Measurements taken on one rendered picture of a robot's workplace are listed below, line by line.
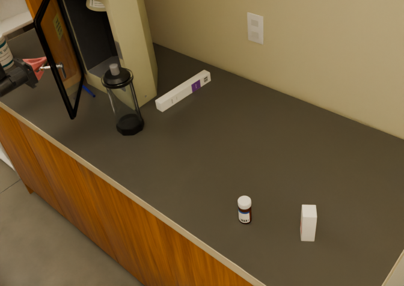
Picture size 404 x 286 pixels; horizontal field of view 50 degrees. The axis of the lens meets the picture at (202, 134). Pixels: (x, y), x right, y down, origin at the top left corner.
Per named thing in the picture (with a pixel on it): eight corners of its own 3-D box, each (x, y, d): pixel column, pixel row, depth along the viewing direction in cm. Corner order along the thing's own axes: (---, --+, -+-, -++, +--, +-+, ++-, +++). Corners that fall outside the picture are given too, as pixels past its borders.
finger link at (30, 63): (49, 54, 149) (26, 68, 144) (56, 71, 154) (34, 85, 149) (38, 49, 153) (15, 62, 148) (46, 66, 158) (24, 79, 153)
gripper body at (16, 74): (26, 61, 144) (6, 72, 140) (38, 86, 151) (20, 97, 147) (17, 56, 147) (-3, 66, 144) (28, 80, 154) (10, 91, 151)
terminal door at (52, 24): (84, 75, 182) (52, -18, 155) (73, 121, 159) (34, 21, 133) (82, 76, 182) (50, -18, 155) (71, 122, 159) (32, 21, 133)
